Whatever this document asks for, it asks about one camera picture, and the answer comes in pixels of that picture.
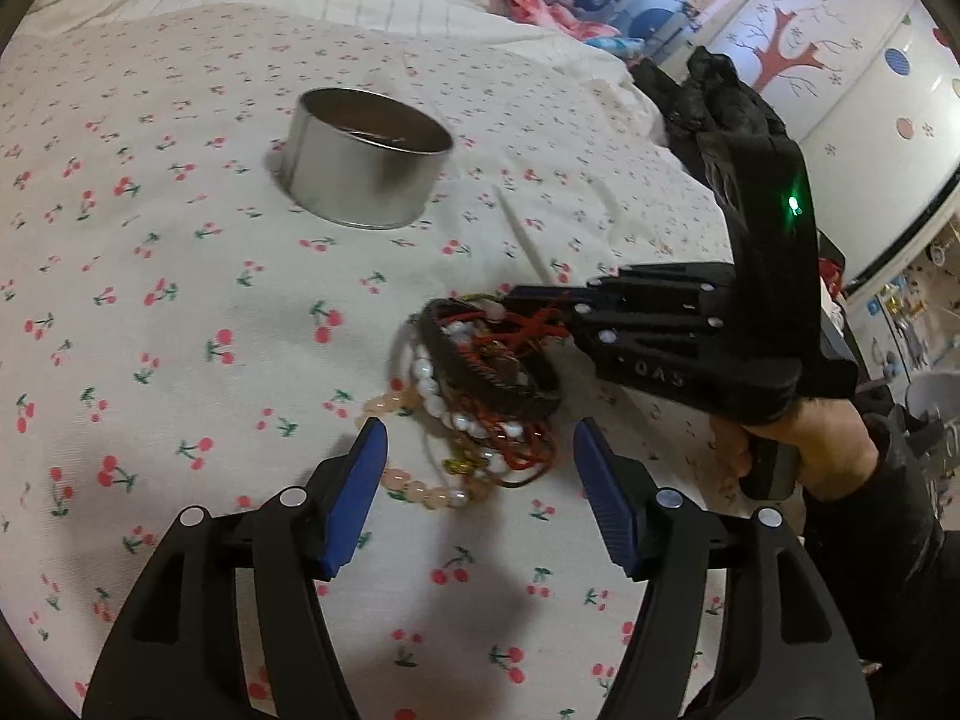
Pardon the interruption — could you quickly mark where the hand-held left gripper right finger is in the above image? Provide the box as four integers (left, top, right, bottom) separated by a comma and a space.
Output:
573, 418, 878, 720

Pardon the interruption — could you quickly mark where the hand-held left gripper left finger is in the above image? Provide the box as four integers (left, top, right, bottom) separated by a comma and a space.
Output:
81, 418, 389, 720

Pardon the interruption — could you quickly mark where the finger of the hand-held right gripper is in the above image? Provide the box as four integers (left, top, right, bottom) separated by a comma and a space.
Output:
517, 304, 738, 365
495, 262, 740, 316

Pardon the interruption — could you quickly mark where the pink bead bracelet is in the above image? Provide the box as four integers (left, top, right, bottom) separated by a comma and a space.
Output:
358, 360, 488, 512

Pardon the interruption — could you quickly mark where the red string bracelet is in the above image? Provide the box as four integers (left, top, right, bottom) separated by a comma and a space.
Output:
442, 304, 571, 488

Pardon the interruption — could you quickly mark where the white bead bracelet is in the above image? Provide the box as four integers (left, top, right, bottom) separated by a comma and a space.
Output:
409, 319, 526, 511

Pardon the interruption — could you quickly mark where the black braided bracelet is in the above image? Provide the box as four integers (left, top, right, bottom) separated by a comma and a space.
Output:
420, 298, 563, 421

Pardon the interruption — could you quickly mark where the round metal tin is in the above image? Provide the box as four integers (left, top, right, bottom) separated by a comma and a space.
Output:
279, 88, 455, 229

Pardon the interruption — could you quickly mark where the person's right forearm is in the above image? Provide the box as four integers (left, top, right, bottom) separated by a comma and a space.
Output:
806, 405, 950, 683

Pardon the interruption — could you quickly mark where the person's right hand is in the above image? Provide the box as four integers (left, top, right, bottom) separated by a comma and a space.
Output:
709, 397, 878, 503

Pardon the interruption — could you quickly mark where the white hair stick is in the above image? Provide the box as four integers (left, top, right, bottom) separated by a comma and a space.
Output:
493, 186, 561, 284

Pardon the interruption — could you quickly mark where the white wardrobe with tree decal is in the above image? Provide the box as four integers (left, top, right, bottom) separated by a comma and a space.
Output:
675, 0, 960, 278

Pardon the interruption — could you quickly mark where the black jacket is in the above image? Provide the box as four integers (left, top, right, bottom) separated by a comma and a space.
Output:
630, 45, 788, 173

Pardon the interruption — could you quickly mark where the cherry print bedsheet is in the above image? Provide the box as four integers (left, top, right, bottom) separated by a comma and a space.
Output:
0, 4, 751, 720

